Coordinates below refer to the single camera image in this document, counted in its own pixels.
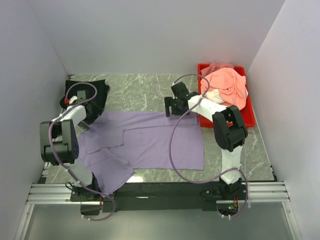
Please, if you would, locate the lavender t shirt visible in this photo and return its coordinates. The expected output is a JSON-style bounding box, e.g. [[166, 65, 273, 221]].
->
[[78, 111, 204, 194]]

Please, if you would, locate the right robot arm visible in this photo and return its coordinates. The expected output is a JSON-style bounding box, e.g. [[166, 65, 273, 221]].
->
[[164, 82, 248, 200]]

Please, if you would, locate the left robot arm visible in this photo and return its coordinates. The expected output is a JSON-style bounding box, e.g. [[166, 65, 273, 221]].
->
[[39, 88, 108, 201]]

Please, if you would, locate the folded black t shirt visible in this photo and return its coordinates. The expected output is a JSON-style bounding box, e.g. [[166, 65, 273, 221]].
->
[[65, 79, 110, 113]]

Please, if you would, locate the white t shirt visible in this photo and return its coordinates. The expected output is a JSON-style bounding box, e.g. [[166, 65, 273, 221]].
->
[[205, 88, 249, 105]]

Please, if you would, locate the pink t shirt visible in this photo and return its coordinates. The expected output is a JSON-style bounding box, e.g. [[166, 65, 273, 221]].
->
[[200, 62, 247, 110]]

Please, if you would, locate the red plastic bin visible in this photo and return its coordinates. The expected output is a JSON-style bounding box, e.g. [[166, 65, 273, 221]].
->
[[198, 66, 256, 129]]

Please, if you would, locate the black base crossbar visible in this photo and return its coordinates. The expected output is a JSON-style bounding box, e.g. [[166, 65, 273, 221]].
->
[[65, 180, 247, 216]]

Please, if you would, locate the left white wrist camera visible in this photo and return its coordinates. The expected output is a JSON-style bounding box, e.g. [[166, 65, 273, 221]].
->
[[64, 95, 78, 106]]

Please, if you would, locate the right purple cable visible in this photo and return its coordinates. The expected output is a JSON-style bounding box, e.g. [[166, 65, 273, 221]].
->
[[168, 73, 250, 221]]

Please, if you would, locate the aluminium frame rail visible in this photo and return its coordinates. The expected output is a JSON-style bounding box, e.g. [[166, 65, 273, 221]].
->
[[15, 181, 302, 240]]

